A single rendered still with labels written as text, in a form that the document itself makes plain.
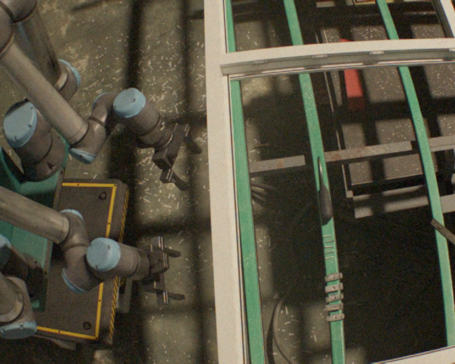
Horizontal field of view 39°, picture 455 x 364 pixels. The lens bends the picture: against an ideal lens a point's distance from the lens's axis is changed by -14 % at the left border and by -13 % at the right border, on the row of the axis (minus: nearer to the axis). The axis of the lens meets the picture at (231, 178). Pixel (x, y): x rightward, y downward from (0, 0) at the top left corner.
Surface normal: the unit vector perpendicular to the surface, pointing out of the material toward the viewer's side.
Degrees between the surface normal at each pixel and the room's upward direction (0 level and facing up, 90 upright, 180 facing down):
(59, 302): 0
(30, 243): 0
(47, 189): 0
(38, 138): 90
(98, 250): 19
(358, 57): 90
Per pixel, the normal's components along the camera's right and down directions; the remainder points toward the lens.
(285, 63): 0.05, 0.89
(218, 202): -0.17, -0.44
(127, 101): -0.44, -0.54
